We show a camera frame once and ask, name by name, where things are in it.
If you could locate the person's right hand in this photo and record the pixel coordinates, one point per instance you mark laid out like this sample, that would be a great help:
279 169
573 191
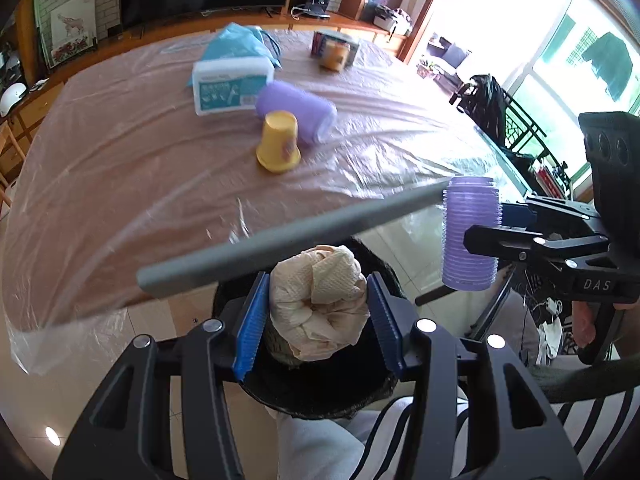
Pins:
583 327

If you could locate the clear plastic table cover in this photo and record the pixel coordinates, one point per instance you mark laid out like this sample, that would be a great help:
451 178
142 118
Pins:
125 160

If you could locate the white helmet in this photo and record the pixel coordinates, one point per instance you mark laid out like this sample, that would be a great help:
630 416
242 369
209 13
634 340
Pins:
12 97

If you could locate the yellow paper cup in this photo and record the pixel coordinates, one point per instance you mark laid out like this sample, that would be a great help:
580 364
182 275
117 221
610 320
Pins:
335 56

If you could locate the person's striped shirt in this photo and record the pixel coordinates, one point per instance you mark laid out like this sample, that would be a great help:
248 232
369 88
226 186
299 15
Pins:
605 430

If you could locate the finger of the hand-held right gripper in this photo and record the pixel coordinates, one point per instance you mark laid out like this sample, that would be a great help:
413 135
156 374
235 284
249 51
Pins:
517 215
515 247

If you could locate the person's light trousers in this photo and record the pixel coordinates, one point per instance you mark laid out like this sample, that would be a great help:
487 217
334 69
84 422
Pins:
320 445

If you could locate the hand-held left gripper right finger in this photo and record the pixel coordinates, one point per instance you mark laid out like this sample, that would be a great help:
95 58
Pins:
385 325

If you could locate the dark hanging garment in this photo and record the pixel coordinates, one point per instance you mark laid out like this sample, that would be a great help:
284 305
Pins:
607 62

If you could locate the white plastic bag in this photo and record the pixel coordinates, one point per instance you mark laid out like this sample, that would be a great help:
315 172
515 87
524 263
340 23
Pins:
550 340

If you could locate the dark braided strand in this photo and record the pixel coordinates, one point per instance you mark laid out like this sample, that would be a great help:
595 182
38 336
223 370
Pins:
575 382

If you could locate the white printer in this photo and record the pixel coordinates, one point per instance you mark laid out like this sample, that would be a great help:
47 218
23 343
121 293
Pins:
390 20

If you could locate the beige paper towel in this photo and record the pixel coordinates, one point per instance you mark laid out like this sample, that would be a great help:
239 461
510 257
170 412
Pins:
320 300

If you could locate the blue plastic bag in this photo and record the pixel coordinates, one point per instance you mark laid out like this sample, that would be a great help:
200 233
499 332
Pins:
235 45

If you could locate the yellow plastic cup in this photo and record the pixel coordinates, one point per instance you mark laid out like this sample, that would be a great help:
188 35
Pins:
279 140

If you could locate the grey-edged table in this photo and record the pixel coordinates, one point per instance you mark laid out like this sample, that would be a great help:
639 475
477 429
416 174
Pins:
300 230

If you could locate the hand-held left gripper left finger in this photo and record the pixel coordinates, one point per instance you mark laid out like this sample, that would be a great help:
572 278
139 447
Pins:
250 325

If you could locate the framed deer picture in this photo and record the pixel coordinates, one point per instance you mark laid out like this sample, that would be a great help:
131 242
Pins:
72 27

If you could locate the black trash bin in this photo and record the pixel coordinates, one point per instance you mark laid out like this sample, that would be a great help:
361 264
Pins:
325 390

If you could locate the white wet wipes pack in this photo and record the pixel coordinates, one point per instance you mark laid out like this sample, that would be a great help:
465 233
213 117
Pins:
227 87

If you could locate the small printed cardboard box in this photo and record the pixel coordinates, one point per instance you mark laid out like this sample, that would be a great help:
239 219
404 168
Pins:
352 47

